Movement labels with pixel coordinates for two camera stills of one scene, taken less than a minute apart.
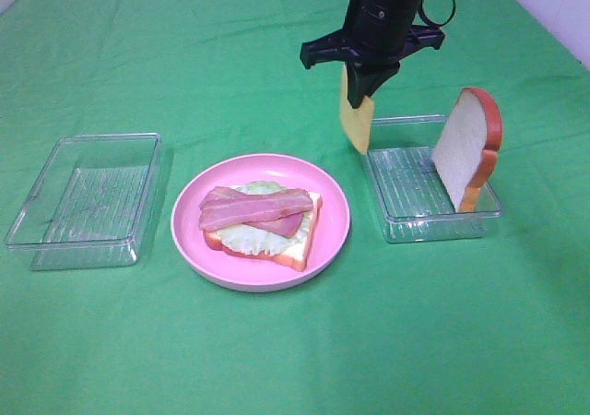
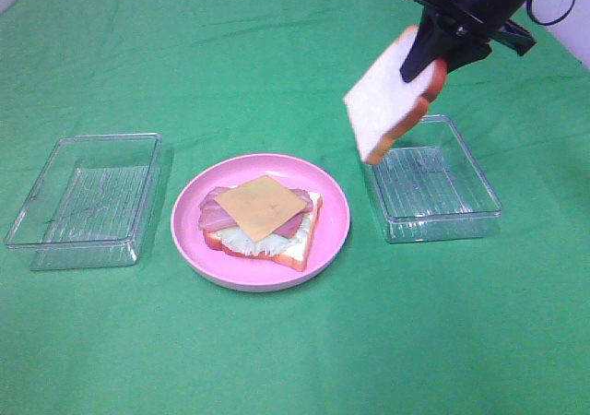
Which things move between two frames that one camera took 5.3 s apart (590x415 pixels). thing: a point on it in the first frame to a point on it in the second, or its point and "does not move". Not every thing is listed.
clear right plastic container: (411, 196) does not move
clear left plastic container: (92, 207) does not move
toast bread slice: (466, 148) to (383, 106)
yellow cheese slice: (358, 121) to (261, 206)
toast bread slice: (294, 257) does not move
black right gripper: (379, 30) to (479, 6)
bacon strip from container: (286, 226) does not move
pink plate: (238, 270) does not move
